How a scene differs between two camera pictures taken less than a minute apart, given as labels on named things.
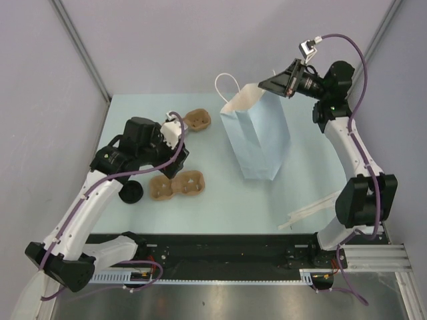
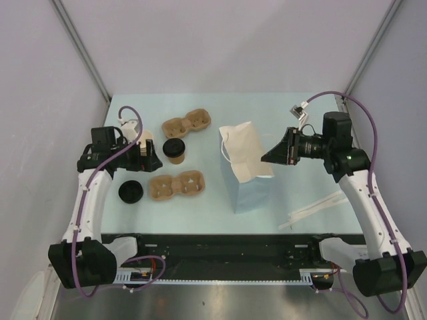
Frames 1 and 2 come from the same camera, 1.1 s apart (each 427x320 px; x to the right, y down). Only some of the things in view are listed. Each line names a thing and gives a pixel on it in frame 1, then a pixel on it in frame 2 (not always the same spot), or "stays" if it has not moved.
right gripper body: x=300 y=70 → x=295 y=145
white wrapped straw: x=326 y=202 stays
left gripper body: x=169 y=170 → x=135 y=162
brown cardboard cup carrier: x=187 y=183 stays
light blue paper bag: x=255 y=122 → x=249 y=179
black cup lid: x=131 y=192 stays
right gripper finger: x=282 y=83 → x=280 y=153
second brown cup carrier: x=197 y=119 stays
